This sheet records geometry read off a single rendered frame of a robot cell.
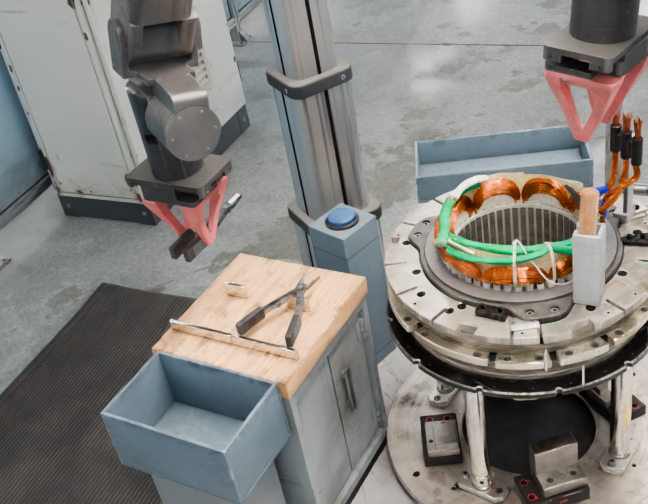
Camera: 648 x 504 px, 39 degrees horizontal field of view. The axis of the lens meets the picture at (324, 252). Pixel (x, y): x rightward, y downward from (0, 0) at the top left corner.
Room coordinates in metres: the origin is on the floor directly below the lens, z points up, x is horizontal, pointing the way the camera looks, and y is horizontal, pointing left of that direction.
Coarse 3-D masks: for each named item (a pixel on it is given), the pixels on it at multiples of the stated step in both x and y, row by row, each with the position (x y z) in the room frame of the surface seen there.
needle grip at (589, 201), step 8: (584, 192) 0.74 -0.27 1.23; (592, 192) 0.74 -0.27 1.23; (584, 200) 0.74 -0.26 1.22; (592, 200) 0.74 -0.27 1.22; (584, 208) 0.74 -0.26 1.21; (592, 208) 0.74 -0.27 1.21; (584, 216) 0.74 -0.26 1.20; (592, 216) 0.74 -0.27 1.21; (584, 224) 0.74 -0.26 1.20; (592, 224) 0.74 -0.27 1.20; (584, 232) 0.74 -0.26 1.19; (592, 232) 0.74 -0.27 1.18
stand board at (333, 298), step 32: (256, 256) 0.99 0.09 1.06; (224, 288) 0.94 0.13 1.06; (256, 288) 0.92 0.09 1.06; (288, 288) 0.91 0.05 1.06; (320, 288) 0.89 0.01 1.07; (352, 288) 0.88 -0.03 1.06; (192, 320) 0.88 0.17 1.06; (224, 320) 0.87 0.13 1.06; (288, 320) 0.85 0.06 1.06; (320, 320) 0.83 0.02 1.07; (192, 352) 0.82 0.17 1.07; (224, 352) 0.81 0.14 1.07; (256, 352) 0.80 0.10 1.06; (320, 352) 0.80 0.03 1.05; (288, 384) 0.74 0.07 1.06
